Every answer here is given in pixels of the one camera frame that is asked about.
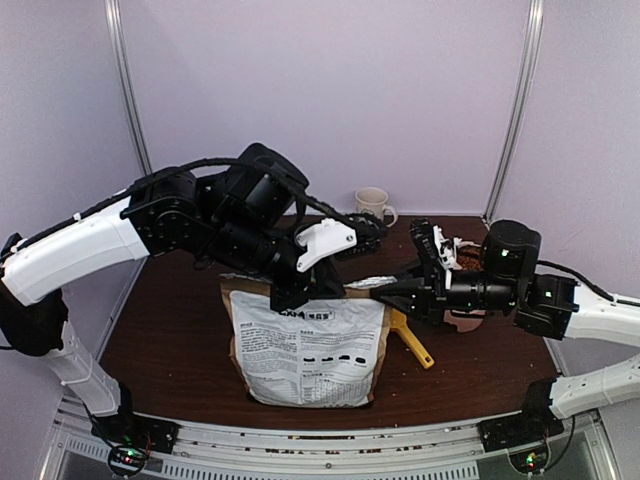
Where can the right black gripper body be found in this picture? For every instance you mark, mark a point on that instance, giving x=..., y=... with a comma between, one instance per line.
x=435, y=293

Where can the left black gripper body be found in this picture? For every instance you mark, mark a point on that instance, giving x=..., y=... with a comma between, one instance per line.
x=313, y=287

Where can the yellow plastic scoop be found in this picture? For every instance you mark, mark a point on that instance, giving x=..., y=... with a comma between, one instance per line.
x=399, y=326

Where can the pink double pet bowl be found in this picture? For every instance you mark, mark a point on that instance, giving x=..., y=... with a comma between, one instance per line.
x=463, y=311

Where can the brown pet food bag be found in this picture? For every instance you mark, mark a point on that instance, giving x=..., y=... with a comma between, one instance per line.
x=324, y=354

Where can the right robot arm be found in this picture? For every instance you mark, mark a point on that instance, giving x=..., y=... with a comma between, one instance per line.
x=559, y=305

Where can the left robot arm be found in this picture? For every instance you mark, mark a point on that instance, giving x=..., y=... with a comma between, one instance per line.
x=250, y=213

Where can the white patterned mug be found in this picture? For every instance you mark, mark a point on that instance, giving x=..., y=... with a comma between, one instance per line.
x=375, y=201

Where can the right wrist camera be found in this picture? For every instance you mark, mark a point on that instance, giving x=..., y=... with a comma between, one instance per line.
x=433, y=248

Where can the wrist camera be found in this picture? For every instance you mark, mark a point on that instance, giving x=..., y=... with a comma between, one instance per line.
x=433, y=248
x=331, y=237

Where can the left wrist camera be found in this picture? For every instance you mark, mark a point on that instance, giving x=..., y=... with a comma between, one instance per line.
x=331, y=237

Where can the aluminium front rail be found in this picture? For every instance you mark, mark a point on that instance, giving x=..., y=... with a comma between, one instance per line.
x=440, y=451

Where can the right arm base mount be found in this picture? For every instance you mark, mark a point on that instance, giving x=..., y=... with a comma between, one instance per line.
x=534, y=423

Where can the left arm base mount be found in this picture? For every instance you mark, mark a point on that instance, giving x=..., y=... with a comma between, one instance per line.
x=126, y=428

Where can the right aluminium frame post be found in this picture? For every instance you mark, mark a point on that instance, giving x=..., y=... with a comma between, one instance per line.
x=530, y=53

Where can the aluminium frame post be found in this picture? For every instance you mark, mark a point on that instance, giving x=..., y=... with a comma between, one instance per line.
x=124, y=77
x=530, y=53

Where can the left aluminium frame post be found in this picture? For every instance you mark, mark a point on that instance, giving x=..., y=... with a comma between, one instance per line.
x=124, y=77

